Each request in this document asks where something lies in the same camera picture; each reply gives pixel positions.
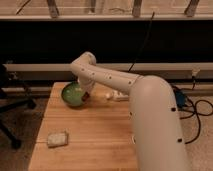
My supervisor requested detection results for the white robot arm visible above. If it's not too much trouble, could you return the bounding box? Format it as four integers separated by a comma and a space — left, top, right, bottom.
70, 52, 191, 171

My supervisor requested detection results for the green ceramic bowl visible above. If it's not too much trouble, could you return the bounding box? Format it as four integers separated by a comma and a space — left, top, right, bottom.
61, 82, 85, 107

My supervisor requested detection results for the white remote control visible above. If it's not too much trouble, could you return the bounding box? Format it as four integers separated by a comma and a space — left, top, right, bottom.
105, 90, 129, 101

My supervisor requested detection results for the white sponge block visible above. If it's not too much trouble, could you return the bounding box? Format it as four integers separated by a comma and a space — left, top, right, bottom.
47, 132, 68, 148

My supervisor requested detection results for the black office chair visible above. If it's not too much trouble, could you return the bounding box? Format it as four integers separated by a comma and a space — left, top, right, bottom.
0, 64, 36, 149

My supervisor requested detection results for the white baseboard heater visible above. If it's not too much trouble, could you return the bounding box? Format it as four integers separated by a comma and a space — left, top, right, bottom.
6, 63, 213, 80

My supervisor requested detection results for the white plug adapter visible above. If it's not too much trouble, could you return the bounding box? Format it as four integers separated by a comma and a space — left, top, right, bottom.
192, 68, 200, 77

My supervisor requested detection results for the black hanging cable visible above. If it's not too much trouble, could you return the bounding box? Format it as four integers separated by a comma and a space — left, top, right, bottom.
127, 11, 156, 73

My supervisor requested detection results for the black floor cable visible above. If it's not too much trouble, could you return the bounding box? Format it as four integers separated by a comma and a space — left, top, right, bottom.
171, 85, 213, 145

